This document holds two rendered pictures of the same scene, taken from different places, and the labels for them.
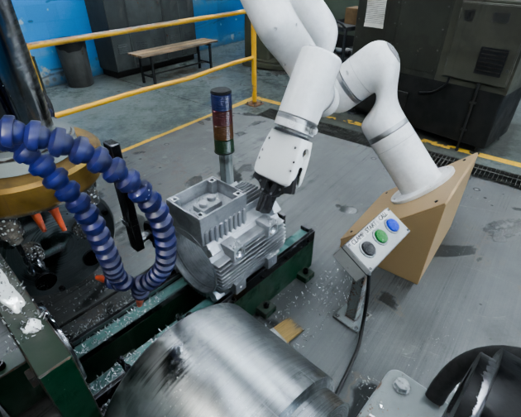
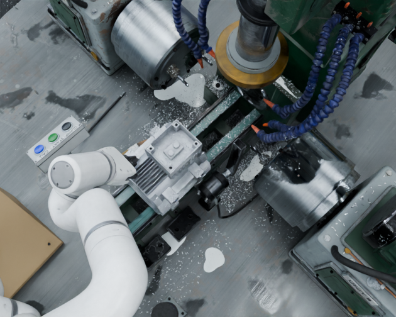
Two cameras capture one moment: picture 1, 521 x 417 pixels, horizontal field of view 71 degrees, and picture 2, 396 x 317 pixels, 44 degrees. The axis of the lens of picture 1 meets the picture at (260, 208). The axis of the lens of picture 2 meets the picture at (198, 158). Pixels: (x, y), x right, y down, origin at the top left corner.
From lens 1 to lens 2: 134 cm
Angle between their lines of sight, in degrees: 71
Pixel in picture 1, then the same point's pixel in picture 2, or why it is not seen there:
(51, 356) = not seen: hidden behind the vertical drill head
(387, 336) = not seen: hidden behind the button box
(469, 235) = not seen: outside the picture
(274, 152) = (118, 160)
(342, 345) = (91, 146)
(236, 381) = (153, 15)
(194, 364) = (170, 22)
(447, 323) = (9, 159)
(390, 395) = (99, 9)
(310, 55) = (77, 158)
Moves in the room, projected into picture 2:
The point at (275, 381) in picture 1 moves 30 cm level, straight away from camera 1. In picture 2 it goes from (139, 15) to (122, 111)
